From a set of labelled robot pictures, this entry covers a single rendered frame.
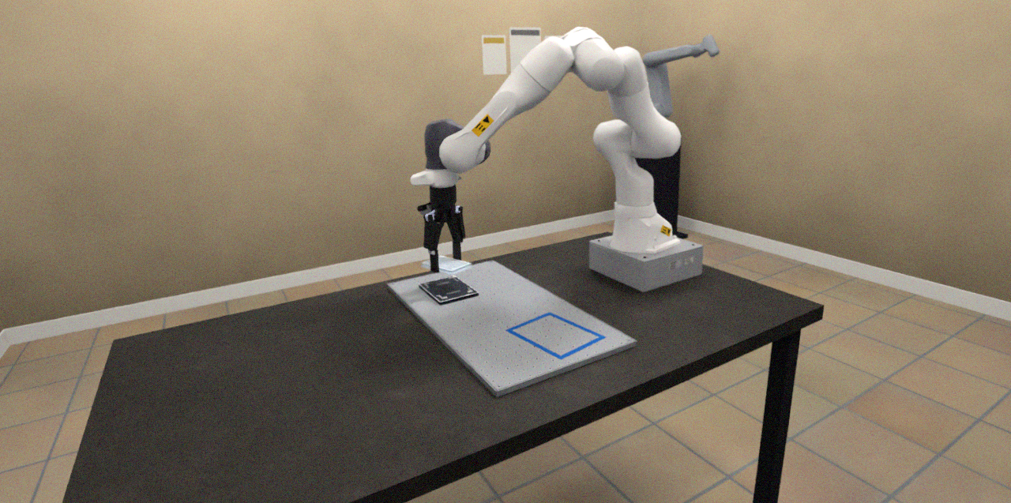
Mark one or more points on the blue tape outline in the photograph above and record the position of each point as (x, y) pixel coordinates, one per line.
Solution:
(600, 337)

